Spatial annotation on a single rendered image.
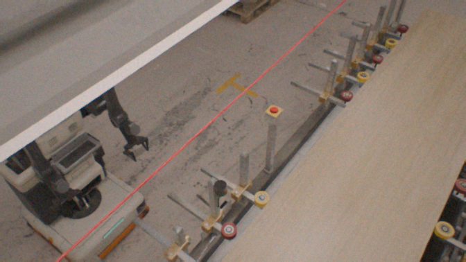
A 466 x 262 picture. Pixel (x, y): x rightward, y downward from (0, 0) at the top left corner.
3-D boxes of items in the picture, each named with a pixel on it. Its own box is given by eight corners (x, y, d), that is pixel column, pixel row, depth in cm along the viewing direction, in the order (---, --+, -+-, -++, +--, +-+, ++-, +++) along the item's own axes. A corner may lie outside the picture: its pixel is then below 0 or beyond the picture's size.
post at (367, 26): (350, 77, 307) (365, 23, 272) (352, 74, 309) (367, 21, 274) (354, 78, 305) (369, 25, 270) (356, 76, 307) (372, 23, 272)
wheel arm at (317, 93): (290, 85, 278) (290, 80, 275) (292, 82, 280) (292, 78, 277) (345, 109, 259) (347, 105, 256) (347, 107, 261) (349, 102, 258)
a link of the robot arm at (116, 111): (100, 44, 173) (80, 55, 167) (108, 48, 170) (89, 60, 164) (123, 113, 204) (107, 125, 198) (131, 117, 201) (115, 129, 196)
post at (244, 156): (239, 205, 226) (239, 153, 191) (243, 201, 228) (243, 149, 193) (244, 208, 225) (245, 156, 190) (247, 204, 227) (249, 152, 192)
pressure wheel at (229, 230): (218, 241, 195) (217, 230, 187) (227, 230, 199) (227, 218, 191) (230, 250, 192) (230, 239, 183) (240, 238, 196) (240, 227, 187)
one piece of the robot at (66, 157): (53, 177, 214) (37, 152, 198) (92, 147, 229) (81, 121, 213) (71, 191, 207) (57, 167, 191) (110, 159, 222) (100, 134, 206)
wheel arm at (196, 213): (167, 198, 210) (166, 193, 207) (171, 194, 212) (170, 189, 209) (230, 242, 192) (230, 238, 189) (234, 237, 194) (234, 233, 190)
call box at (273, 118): (263, 121, 204) (264, 111, 198) (271, 114, 208) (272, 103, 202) (274, 127, 201) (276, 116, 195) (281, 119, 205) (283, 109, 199)
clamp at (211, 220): (201, 229, 197) (200, 224, 193) (217, 211, 204) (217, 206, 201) (209, 236, 195) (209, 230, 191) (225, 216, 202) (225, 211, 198)
